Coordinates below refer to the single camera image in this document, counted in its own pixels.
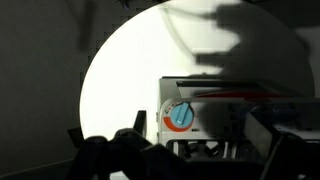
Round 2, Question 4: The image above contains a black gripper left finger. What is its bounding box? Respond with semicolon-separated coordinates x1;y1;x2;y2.
66;109;188;180

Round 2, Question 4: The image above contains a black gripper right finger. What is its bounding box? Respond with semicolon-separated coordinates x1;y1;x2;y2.
244;111;320;180

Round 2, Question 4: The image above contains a blue stove knob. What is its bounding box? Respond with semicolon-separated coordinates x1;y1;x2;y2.
169;101;195;128

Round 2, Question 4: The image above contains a grey toy stove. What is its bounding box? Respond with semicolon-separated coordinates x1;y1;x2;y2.
156;75;320;162

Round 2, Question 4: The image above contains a grey oven door with window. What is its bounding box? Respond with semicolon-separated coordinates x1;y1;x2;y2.
159;76;316;102

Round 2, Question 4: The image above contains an orange oven door handle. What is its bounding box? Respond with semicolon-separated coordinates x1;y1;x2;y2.
194;90;302;101

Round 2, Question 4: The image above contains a white thin cable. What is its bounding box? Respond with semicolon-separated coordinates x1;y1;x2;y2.
159;5;202;56

